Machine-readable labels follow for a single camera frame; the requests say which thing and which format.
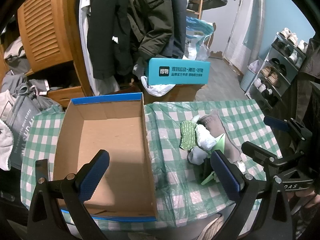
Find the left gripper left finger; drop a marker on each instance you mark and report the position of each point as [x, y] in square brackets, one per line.
[45, 220]

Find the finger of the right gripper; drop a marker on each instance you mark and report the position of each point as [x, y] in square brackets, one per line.
[260, 155]
[292, 127]

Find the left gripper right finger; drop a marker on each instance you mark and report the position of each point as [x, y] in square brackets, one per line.
[273, 220]

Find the person right hand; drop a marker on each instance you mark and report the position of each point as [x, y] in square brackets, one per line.
[303, 198]

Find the light green cloth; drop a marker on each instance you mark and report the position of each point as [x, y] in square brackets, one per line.
[220, 145]

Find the black rolled sock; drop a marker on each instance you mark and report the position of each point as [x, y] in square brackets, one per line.
[207, 173]

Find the white light-blue sock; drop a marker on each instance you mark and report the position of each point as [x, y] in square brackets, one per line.
[204, 138]

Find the grey-blue rolled sock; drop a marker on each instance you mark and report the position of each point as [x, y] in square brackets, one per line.
[197, 156]

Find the green checkered tablecloth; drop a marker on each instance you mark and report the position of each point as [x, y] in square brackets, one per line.
[180, 136]

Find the light blue trash bin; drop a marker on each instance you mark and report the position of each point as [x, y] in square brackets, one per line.
[247, 80]

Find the shoe rack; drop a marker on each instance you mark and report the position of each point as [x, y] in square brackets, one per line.
[275, 73]

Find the green scrubbing cloth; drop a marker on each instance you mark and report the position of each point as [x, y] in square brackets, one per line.
[188, 135]

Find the brown cardboard box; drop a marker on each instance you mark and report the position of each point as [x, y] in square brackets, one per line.
[179, 93]

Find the blue cardboard shoe box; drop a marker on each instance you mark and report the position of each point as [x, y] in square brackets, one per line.
[103, 145]

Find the grey tote bag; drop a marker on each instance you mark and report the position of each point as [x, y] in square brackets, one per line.
[21, 118]

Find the white towel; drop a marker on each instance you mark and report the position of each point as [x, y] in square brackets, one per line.
[7, 138]

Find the teal printed box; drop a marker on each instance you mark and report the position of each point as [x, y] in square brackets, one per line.
[165, 71]

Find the blue white plastic bag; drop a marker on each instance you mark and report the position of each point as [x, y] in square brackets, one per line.
[199, 37]

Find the black hanging coat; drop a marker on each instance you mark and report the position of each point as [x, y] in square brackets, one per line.
[108, 40]

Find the olive hanging jacket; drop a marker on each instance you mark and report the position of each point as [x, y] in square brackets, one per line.
[158, 28]

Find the wooden louvered wardrobe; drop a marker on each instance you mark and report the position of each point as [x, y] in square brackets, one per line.
[51, 40]

